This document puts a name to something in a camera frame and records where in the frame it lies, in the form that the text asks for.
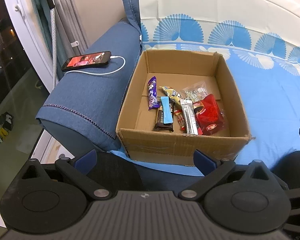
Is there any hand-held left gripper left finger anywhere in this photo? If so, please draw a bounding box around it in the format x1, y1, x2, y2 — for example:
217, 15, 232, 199
20, 149, 117, 201

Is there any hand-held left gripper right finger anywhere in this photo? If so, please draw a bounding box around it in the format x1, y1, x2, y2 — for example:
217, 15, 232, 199
178, 149, 274, 200

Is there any brown cardboard box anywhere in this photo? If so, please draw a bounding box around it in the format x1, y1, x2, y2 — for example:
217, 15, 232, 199
116, 50, 255, 167

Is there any red coffee stick sachet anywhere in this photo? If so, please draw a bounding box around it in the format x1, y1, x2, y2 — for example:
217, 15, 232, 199
177, 115, 187, 132

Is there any silver stick sachet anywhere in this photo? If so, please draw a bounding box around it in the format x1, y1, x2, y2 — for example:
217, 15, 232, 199
180, 99, 199, 136

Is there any dark chocolate bar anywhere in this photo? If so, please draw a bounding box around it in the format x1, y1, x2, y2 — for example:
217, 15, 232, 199
153, 104, 175, 132

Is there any blue stick sachet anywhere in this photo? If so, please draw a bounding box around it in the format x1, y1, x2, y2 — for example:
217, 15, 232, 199
161, 96, 173, 125

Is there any clear candy bag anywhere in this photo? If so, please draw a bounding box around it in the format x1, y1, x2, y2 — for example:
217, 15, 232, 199
182, 81, 208, 103

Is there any yellow snack packet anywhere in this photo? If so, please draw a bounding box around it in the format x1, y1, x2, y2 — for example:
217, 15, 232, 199
159, 86, 183, 105

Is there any purple snack packet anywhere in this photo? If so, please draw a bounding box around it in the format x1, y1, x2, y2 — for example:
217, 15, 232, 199
147, 76, 161, 111

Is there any blue fan-print bed sheet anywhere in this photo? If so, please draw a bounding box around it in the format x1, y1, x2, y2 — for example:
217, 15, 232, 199
107, 0, 300, 170

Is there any pile of shoes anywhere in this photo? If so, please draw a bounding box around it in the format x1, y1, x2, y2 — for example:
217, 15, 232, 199
0, 112, 14, 145

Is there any black smartphone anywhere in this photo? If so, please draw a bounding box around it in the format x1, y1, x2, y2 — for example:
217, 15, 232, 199
61, 51, 112, 72

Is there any gooseneck phone holder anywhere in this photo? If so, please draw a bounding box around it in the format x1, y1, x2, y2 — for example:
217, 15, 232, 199
25, 0, 58, 90

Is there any grey curtain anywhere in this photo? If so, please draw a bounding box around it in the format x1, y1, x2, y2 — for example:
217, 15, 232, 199
31, 0, 88, 53

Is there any white charging cable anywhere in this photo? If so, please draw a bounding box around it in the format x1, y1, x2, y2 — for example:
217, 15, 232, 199
65, 55, 126, 76

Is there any white door frame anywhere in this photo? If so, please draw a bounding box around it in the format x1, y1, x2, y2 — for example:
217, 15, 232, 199
0, 0, 56, 90

